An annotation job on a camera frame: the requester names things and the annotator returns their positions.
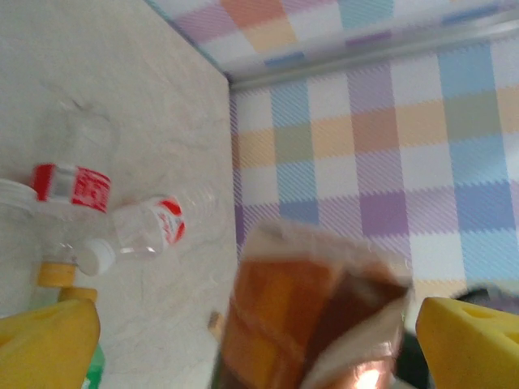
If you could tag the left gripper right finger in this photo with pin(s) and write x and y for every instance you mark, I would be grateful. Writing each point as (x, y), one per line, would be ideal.
(478, 348)

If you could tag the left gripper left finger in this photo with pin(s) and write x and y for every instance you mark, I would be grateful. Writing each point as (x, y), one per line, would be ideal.
(44, 348)

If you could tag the clear bottle yellow cap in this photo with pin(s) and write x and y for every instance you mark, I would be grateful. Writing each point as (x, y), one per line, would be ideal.
(57, 274)

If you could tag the clear bottle red white label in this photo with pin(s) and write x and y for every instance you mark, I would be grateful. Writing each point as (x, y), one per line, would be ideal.
(170, 221)

